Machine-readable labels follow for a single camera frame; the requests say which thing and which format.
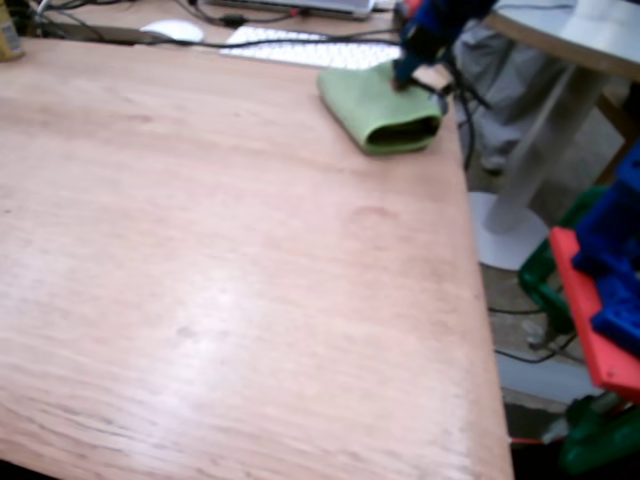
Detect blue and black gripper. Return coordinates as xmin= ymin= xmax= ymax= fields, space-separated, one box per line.
xmin=391 ymin=9 xmax=459 ymax=92

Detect white keyboard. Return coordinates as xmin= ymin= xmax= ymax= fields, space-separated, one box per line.
xmin=218 ymin=25 xmax=404 ymax=71

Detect green waffle cleaning cloth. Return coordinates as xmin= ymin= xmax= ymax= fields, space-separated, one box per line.
xmin=317 ymin=59 xmax=444 ymax=157

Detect white computer mouse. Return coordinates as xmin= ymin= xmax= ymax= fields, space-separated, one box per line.
xmin=138 ymin=19 xmax=206 ymax=44

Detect black cable over keyboard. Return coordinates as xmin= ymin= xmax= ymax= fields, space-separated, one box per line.
xmin=132 ymin=27 xmax=404 ymax=52

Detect black cable with ferrite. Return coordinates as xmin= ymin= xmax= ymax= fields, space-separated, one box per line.
xmin=187 ymin=0 xmax=312 ymax=29

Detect grey trousers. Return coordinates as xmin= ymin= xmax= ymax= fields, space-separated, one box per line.
xmin=452 ymin=18 xmax=569 ymax=175

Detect yellow can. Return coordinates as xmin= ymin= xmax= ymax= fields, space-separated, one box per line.
xmin=0 ymin=0 xmax=25 ymax=64

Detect black cable bundle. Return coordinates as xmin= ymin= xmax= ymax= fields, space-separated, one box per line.
xmin=29 ymin=0 xmax=137 ymax=26

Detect silver laptop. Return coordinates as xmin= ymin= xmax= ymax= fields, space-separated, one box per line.
xmin=204 ymin=0 xmax=376 ymax=22

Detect black adapter cable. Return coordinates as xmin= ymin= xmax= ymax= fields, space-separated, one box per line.
xmin=414 ymin=47 xmax=495 ymax=172

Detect green table clamp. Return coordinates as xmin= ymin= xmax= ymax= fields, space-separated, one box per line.
xmin=542 ymin=393 xmax=640 ymax=475
xmin=517 ymin=186 xmax=610 ymax=337

